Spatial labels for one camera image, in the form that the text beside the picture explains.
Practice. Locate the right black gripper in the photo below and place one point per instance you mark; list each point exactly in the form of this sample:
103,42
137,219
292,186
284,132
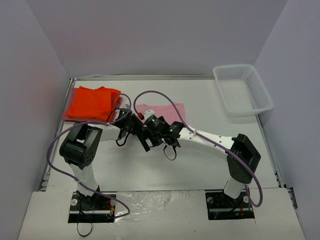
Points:
146,139

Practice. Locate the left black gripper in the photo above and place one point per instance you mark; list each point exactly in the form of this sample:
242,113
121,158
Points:
135,122

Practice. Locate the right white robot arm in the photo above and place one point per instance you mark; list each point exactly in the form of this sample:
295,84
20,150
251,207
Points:
242,157

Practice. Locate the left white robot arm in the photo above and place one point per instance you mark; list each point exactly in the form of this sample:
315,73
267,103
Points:
81,144

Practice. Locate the folded orange t shirt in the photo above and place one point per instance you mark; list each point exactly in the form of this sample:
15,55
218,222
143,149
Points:
92,102

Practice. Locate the white plastic basket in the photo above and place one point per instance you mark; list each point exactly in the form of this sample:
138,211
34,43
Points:
242,90

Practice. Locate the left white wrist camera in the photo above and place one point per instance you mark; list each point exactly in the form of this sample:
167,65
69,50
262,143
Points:
126,108

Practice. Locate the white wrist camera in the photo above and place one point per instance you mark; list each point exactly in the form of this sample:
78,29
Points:
126,108
148,113

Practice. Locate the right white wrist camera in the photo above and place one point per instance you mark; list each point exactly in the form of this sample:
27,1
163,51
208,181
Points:
148,113

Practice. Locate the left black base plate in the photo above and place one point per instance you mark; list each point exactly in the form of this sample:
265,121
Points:
91,209

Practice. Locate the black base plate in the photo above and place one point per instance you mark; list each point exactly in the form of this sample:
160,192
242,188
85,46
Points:
91,209
222,207

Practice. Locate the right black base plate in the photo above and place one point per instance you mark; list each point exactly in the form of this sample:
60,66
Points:
222,207

